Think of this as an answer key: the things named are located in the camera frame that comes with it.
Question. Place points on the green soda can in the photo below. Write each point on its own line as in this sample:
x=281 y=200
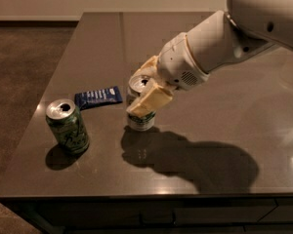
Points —
x=65 y=121

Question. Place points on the dark cabinet drawers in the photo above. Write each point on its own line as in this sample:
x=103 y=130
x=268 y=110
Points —
x=158 y=215

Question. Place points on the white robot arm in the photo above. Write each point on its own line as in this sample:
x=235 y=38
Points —
x=244 y=30

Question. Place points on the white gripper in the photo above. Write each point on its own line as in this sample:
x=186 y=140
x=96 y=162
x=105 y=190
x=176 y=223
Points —
x=178 y=62

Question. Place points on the blue snack packet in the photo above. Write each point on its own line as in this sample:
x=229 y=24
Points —
x=98 y=98

